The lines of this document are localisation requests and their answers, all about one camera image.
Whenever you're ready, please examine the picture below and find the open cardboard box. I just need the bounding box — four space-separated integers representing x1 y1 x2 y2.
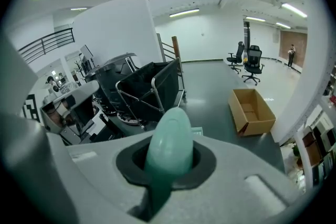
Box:
227 88 277 137

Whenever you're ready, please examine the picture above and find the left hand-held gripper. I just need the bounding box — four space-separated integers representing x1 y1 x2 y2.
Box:
22 80 101 145

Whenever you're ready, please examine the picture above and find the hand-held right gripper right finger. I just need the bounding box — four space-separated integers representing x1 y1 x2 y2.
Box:
157 137 303 224

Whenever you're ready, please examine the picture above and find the black fabric cart metal frame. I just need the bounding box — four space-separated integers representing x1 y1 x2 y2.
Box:
115 57 186 131

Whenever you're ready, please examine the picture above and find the black balcony railing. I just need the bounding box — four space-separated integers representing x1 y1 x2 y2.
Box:
17 28 76 64

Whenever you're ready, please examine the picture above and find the white metal shelf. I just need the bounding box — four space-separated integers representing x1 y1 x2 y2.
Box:
270 20 336 194

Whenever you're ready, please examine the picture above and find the black office chair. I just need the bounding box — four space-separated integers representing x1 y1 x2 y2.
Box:
226 41 246 74
241 45 266 86

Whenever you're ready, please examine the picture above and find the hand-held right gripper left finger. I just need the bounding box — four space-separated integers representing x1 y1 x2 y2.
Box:
46 131 155 224

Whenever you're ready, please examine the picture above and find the black mobile machine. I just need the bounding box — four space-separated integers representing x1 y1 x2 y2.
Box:
83 52 144 144

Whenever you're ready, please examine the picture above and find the wooden post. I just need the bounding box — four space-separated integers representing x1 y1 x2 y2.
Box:
171 36 181 61

